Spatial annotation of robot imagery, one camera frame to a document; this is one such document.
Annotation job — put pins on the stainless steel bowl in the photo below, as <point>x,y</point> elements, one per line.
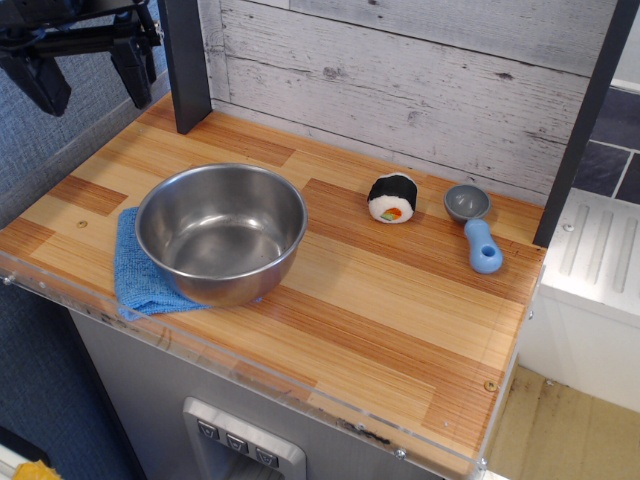
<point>222,235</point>

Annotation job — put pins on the dark grey right post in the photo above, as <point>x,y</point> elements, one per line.
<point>607,61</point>

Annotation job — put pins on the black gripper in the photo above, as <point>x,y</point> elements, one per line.
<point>32,30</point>

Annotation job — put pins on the silver dispenser button panel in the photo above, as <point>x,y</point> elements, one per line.
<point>227,447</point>

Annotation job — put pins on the blue microfibre cloth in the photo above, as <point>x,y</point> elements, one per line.
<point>139,287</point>

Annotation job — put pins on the yellow black object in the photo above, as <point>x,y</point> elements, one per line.
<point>35,471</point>

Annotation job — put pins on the white ribbed cabinet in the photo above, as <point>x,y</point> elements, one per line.
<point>583,325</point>

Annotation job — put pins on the blue handled grey scoop spoon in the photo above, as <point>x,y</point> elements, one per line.
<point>469,204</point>

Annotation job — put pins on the plush sushi roll toy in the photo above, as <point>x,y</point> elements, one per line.
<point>392,198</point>

